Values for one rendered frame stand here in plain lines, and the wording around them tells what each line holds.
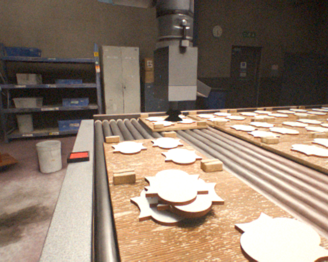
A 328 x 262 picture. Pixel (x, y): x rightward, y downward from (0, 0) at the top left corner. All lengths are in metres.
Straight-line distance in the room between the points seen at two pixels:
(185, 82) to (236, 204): 0.29
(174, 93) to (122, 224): 0.27
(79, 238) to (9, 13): 5.65
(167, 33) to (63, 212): 0.45
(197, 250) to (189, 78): 0.31
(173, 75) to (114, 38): 5.37
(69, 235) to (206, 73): 6.22
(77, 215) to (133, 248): 0.19
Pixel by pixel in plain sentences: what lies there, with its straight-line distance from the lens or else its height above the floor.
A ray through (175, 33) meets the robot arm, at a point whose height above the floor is 1.29.
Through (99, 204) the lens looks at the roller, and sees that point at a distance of 0.59.
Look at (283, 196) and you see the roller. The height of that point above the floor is 0.92.
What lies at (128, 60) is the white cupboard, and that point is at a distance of 5.23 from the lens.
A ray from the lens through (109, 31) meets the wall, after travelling 5.81.
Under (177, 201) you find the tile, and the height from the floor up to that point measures 0.99.
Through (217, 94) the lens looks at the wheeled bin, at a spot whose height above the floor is 0.80.
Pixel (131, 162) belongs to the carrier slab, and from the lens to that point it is 0.77.
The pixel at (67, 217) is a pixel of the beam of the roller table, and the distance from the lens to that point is 0.57.
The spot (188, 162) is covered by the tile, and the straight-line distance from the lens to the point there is 0.74.
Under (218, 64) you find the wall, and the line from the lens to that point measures 6.74.
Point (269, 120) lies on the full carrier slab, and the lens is 1.60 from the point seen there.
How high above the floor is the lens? 1.21
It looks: 13 degrees down
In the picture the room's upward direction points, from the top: straight up
